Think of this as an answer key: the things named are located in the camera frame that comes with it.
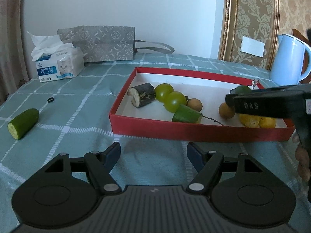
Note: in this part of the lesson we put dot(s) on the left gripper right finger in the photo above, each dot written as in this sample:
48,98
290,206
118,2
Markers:
208,166

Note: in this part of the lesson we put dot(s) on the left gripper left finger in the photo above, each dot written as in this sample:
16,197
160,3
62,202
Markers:
98,168

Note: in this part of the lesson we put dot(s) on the yellow pineapple chunk round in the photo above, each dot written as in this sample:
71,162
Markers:
267,122

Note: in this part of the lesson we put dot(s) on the yellow pineapple chunk tall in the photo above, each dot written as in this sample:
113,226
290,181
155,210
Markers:
250,121

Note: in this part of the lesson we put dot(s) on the green cucumber piece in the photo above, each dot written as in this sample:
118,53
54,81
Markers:
242,89
23,123
185,114

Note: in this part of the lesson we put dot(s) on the brown kiwi-like round fruit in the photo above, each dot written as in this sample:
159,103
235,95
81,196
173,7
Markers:
226,112

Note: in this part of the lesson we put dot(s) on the brown longan with twig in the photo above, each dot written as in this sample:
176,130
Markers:
197,105

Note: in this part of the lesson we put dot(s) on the green tomato with stem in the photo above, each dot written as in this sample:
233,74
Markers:
174,100

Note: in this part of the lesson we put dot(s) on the dark sugarcane piece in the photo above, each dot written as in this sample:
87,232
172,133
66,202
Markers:
142,94

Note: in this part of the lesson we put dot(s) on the person's right hand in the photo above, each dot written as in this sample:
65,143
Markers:
302,157

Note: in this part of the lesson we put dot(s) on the light blue electric kettle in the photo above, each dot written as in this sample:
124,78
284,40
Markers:
288,63

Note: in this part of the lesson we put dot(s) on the green checked tablecloth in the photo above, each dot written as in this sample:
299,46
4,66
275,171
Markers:
73,118

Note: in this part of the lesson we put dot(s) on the red shallow cardboard box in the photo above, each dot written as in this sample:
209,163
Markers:
154,121

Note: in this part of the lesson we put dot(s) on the green cucumber piece on table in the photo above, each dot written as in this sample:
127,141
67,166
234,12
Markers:
23,123

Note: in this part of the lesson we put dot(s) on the white tissue pack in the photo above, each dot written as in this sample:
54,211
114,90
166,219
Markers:
56,60

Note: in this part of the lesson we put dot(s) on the grey patterned gift bag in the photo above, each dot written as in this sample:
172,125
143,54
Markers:
102,43

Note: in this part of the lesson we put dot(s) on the beige curtain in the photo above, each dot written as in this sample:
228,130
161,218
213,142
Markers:
13,69

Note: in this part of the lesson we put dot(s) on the white wall switch panel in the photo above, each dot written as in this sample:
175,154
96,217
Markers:
252,47

